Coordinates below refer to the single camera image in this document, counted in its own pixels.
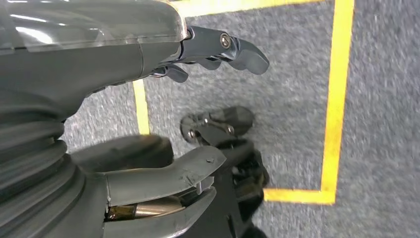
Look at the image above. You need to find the yellow floor tape square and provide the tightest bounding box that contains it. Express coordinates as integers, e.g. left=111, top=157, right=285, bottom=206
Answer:
left=132, top=0, right=356, bottom=206

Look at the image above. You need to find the black robot foot mechanism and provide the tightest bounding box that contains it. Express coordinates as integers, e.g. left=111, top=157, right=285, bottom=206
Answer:
left=179, top=106, right=271, bottom=238

